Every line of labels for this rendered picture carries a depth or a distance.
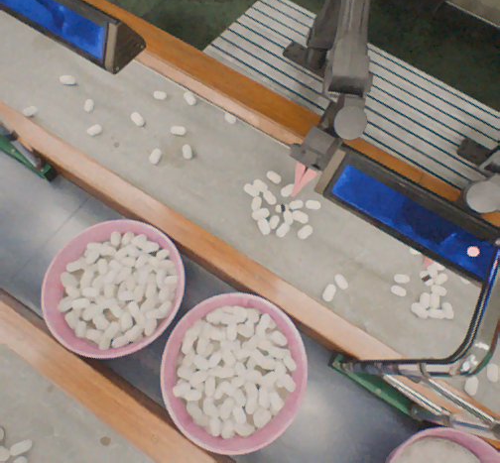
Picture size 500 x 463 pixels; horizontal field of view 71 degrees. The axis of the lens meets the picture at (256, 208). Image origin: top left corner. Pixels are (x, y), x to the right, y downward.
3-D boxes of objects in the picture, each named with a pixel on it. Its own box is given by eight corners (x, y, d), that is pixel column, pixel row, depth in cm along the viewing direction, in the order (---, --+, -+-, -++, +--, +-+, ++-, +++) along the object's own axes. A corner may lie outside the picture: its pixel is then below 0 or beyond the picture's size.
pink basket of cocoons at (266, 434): (187, 289, 78) (184, 281, 69) (305, 313, 78) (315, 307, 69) (151, 427, 67) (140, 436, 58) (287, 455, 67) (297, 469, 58)
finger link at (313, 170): (300, 204, 71) (322, 164, 68) (269, 186, 72) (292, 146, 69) (304, 198, 77) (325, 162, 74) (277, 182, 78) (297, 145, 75)
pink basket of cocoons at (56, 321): (120, 214, 83) (108, 197, 75) (212, 274, 79) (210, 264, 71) (34, 311, 73) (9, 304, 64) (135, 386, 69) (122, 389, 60)
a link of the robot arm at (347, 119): (373, 143, 61) (391, 69, 57) (324, 136, 60) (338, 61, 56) (355, 134, 72) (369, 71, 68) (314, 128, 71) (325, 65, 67)
